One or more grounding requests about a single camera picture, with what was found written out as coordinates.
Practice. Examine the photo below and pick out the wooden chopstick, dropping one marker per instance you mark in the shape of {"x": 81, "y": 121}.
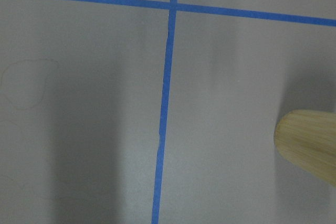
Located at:
{"x": 306, "y": 138}

